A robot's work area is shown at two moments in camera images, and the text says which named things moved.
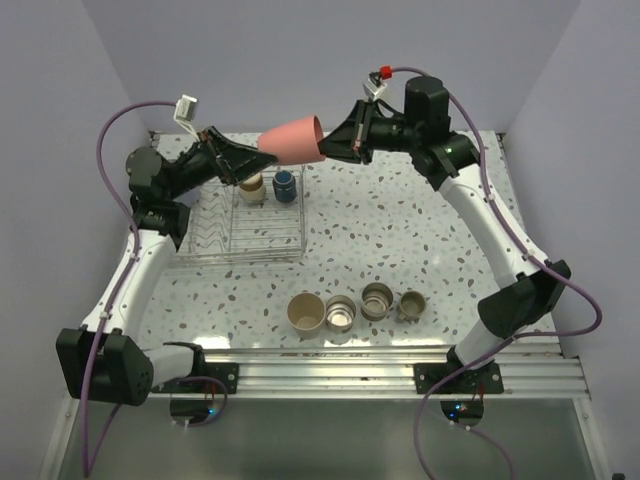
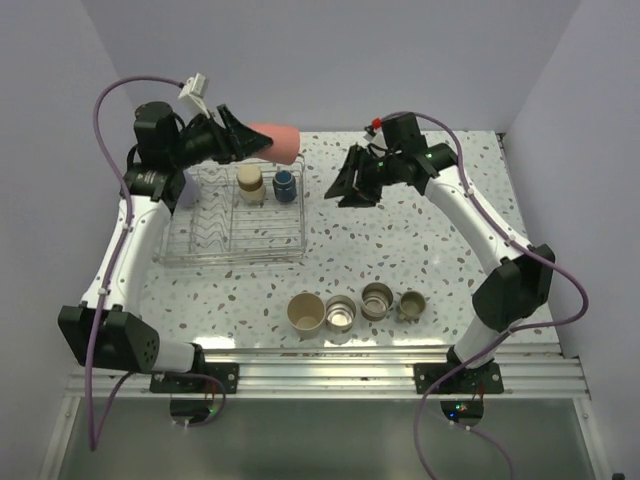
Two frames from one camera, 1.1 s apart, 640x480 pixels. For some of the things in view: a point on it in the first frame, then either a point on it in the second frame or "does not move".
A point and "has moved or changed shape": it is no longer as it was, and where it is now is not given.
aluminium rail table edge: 530,369 does not move
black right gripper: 350,142 to 356,162
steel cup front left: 340,313 does not move
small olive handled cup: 412,305 does not move
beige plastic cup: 306,314 does not move
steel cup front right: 376,300 does not move
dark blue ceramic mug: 285,185 does not move
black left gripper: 248,161 to 242,141
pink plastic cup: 293,142 has moved or changed shape
